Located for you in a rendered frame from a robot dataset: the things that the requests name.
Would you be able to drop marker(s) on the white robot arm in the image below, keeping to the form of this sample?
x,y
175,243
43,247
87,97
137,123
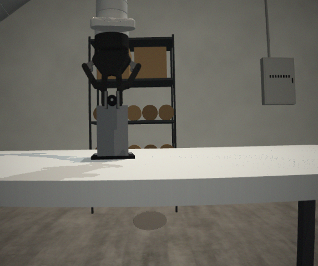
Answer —
x,y
116,10

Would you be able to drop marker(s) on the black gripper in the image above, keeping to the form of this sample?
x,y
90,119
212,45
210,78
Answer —
x,y
111,58

